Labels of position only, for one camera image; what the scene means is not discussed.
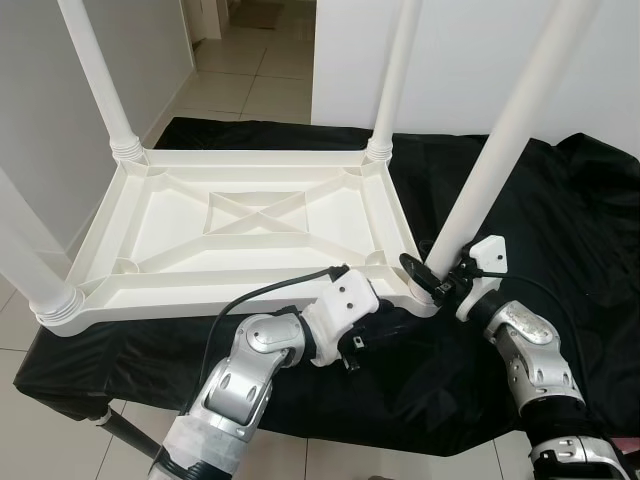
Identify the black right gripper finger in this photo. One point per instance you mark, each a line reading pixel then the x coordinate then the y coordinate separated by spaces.
pixel 416 271

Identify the white plastic table leg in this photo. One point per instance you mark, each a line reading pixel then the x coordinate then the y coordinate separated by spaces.
pixel 95 70
pixel 30 260
pixel 510 130
pixel 398 70

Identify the white plastic table top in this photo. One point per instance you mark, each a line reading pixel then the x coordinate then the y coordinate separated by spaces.
pixel 170 215

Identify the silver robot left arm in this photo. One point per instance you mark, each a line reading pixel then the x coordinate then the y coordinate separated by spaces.
pixel 250 370

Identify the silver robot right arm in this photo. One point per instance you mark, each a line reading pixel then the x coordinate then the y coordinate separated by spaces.
pixel 530 360

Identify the black table cloth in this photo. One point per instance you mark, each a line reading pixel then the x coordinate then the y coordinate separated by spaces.
pixel 450 400

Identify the pink stool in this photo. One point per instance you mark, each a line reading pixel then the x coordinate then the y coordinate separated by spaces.
pixel 628 441

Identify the black metal table leg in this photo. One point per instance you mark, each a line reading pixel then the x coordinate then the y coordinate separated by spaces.
pixel 125 430

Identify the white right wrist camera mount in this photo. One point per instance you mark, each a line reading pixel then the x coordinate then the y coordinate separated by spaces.
pixel 487 258

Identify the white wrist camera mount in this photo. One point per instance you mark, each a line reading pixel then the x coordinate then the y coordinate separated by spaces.
pixel 345 300
pixel 487 258

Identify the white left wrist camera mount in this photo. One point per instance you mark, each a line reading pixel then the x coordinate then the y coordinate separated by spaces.
pixel 345 300

